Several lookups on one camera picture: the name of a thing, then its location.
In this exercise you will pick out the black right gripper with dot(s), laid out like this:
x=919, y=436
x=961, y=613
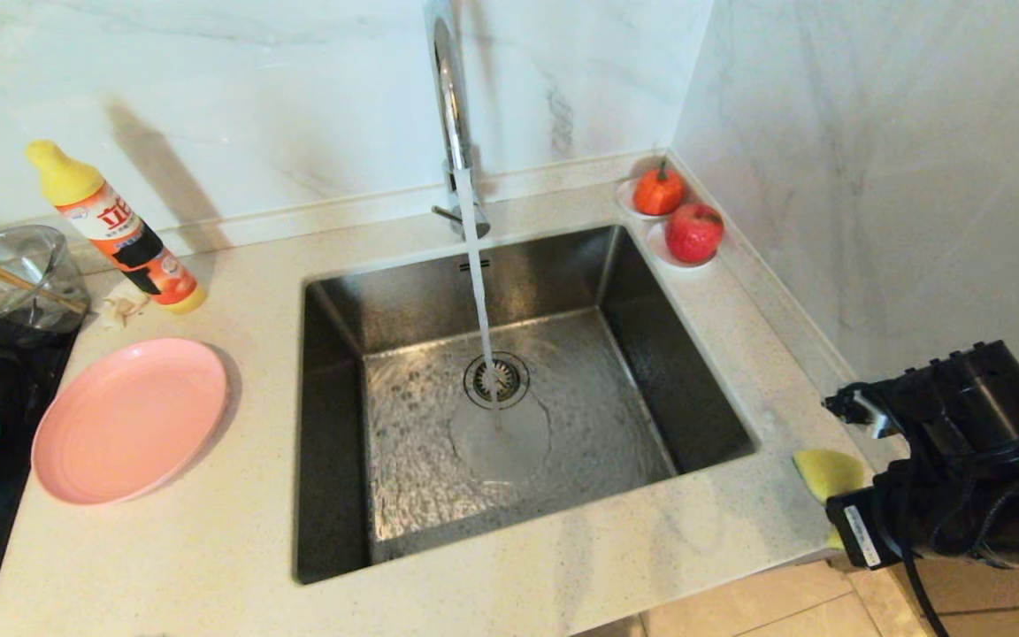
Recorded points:
x=961, y=469

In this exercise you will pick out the yellow green sponge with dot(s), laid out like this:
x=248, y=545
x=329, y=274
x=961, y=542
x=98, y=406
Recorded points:
x=828, y=473

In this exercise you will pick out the pink plate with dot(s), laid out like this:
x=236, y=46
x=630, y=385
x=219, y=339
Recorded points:
x=129, y=425

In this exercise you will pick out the yellow-capped dish soap bottle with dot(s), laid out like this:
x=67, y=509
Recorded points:
x=120, y=234

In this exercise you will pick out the stainless steel sink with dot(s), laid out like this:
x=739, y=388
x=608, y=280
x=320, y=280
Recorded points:
x=580, y=442

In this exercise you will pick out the metal sink drain strainer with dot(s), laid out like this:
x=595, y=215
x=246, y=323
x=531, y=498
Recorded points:
x=514, y=380

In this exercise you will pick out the light wooden cabinet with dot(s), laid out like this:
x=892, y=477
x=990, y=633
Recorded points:
x=987, y=602

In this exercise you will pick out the red apple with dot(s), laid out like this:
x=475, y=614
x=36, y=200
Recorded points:
x=693, y=232

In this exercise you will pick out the small white dish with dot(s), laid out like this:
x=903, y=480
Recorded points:
x=655, y=248
x=624, y=202

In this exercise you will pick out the orange red tomato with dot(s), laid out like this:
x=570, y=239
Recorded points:
x=658, y=190

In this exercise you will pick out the chrome faucet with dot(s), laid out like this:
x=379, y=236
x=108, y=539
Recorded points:
x=448, y=106

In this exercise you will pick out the crumpled white paper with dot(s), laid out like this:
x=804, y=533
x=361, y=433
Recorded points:
x=125, y=305

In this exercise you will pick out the clear glass bowl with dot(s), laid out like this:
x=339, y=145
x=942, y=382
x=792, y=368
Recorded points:
x=32, y=265

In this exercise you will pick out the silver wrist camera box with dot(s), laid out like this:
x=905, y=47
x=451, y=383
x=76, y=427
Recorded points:
x=863, y=411

